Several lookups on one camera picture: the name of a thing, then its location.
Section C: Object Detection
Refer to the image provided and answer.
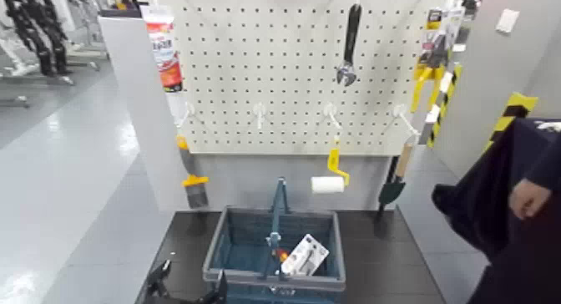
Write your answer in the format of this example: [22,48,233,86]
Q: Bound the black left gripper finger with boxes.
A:
[205,270,229,304]
[145,259,172,298]

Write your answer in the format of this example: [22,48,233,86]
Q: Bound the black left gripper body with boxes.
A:
[142,296,208,304]

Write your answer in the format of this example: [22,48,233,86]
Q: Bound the yellow pliers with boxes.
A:
[409,7,466,114]

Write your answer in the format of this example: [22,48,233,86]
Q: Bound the blue plastic crate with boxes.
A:
[202,177,347,304]

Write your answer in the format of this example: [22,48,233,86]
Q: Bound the bare person hand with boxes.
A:
[508,178,553,220]

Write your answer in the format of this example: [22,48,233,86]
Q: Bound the white carded tool pack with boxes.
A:
[280,233,330,277]

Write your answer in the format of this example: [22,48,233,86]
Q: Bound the yellow grey paint brush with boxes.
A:
[175,134,210,210]

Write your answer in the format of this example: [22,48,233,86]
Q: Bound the white partition panel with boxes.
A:
[98,15,190,213]

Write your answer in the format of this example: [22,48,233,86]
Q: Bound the white pegboard hook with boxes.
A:
[252,102,267,130]
[179,101,196,129]
[392,104,421,138]
[323,102,342,130]

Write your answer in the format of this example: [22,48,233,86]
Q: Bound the red white sealant tube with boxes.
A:
[139,5,184,94]

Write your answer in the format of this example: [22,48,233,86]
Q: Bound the white pegboard panel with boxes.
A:
[168,0,448,157]

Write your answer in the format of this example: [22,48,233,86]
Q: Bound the black background robot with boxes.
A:
[0,0,74,77]

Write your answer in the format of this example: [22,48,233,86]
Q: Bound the person in dark clothes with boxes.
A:
[431,117,561,304]

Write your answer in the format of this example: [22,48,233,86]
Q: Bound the black adjustable wrench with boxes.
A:
[336,3,363,88]

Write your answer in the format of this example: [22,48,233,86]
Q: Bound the long yellow black hazard strip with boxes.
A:
[427,63,464,149]

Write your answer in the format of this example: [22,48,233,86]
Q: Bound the yellow handled paint roller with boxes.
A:
[311,136,351,195]

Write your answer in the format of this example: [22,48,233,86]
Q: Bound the wooden handled dark trowel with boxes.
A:
[377,136,417,221]

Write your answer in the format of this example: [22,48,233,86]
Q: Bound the white wall switch plate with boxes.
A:
[496,8,521,34]

